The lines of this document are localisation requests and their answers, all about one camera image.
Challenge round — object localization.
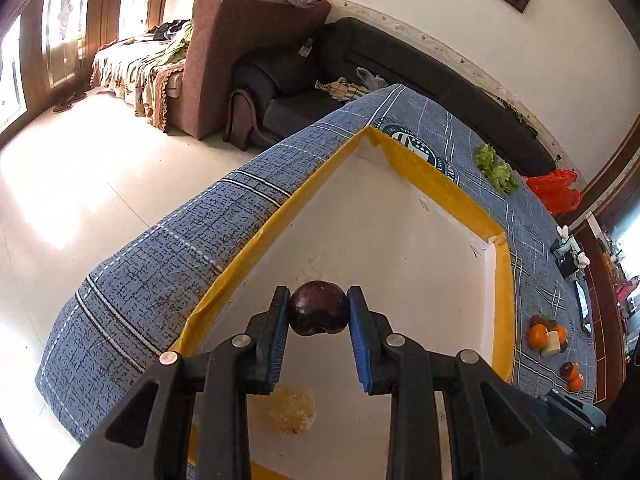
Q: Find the white cylindrical fruit piece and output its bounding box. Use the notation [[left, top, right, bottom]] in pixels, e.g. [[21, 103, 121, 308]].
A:
[[540, 330, 561, 358]]

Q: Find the large orange tangerine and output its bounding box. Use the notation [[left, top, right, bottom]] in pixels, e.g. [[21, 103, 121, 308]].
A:
[[527, 324, 548, 350]]

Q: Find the beige round corn cake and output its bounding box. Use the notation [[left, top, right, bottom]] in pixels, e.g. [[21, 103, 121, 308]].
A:
[[248, 384, 316, 434]]

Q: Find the orange tangerine with leaf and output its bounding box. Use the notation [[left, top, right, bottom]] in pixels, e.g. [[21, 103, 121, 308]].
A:
[[546, 318, 567, 346]]

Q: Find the small tangerine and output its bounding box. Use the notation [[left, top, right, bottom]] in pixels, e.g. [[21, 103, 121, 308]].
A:
[[567, 373, 584, 392]]

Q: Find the red jujube date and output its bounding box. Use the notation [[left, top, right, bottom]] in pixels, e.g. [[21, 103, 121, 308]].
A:
[[529, 314, 547, 327]]

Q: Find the wooden side cabinet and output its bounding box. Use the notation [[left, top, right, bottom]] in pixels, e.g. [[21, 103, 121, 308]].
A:
[[574, 214, 627, 411]]

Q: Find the black smartphone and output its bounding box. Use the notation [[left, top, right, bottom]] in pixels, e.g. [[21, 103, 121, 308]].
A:
[[574, 281, 592, 336]]

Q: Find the blue plaid tablecloth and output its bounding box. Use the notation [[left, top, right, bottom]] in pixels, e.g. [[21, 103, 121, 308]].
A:
[[35, 84, 597, 442]]

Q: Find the yellow-rimmed white cardboard tray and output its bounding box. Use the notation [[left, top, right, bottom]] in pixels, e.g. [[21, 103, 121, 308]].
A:
[[174, 127, 515, 479]]

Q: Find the black cup with items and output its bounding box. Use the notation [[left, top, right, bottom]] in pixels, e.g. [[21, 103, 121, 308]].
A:
[[550, 226, 590, 278]]

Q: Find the red plastic bag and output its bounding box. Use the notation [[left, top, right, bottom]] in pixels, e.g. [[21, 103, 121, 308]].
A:
[[526, 168, 582, 216]]

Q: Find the green lettuce bunch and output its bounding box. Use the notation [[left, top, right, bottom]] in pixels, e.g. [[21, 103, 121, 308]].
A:
[[473, 144, 518, 196]]

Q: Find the black sofa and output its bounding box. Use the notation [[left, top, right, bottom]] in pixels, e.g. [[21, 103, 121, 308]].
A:
[[223, 16, 558, 179]]

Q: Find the brown armchair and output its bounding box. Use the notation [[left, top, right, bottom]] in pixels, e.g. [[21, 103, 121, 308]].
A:
[[167, 0, 331, 140]]

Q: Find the wooden glass door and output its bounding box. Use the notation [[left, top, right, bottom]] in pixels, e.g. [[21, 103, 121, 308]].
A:
[[1, 0, 166, 143]]

